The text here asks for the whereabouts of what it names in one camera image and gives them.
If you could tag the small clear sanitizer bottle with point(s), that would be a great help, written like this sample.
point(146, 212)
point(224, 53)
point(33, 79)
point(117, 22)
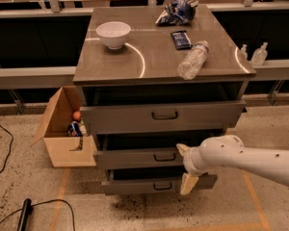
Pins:
point(244, 50)

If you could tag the grey metal rail shelf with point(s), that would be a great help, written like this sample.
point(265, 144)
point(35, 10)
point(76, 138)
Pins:
point(56, 76)

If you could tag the grey drawer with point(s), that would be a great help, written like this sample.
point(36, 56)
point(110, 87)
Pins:
point(143, 180)
point(141, 150)
point(161, 117)

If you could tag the crumpled blue chip bag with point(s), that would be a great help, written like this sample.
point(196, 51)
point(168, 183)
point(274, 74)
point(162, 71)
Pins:
point(178, 12)

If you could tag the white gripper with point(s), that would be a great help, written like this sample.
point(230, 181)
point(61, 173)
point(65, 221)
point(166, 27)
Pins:
point(189, 162)

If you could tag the large clear sanitizer bottle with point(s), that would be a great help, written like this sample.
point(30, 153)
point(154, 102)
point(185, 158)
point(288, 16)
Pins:
point(259, 56)

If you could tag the orange fruit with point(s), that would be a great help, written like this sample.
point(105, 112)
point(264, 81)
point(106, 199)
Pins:
point(76, 116)

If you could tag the cardboard box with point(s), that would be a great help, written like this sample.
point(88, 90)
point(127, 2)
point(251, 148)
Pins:
point(63, 150)

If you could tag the grey bottom drawer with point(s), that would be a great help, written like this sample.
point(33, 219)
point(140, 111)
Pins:
point(143, 180)

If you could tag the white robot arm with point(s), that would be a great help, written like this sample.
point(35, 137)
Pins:
point(229, 151)

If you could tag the clear plastic water bottle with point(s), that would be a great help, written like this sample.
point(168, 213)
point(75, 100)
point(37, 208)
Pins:
point(194, 60)

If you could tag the grey drawer cabinet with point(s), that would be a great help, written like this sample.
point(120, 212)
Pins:
point(144, 70)

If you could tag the white ceramic bowl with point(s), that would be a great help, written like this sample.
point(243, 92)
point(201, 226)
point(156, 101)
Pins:
point(113, 34)

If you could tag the blue soda can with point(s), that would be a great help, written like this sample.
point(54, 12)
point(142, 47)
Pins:
point(73, 130)

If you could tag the grey top drawer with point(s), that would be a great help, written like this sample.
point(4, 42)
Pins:
point(161, 117)

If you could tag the dark blue snack bar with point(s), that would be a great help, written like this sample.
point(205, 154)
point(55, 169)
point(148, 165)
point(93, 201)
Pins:
point(181, 40)

